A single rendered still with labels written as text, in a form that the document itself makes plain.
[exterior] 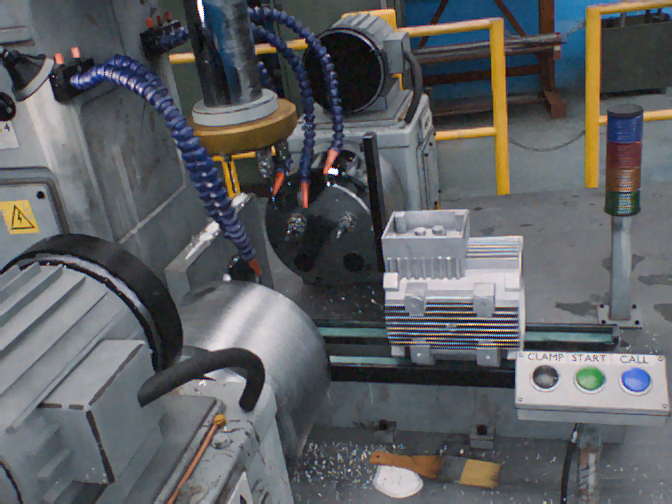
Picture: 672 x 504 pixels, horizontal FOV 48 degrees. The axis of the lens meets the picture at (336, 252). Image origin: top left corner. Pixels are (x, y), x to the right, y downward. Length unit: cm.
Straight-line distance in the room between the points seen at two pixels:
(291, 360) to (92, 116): 48
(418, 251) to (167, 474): 56
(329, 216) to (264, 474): 71
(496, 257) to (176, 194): 58
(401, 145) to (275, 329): 72
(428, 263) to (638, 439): 43
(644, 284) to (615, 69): 426
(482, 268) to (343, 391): 32
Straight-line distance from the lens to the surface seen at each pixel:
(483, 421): 126
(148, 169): 131
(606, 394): 94
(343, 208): 141
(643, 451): 126
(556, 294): 165
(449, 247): 112
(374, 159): 127
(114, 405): 60
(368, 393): 126
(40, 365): 61
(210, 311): 97
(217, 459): 73
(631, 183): 142
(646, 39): 587
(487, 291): 110
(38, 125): 112
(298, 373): 95
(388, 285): 113
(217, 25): 111
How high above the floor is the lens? 162
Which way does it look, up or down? 25 degrees down
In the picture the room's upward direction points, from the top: 9 degrees counter-clockwise
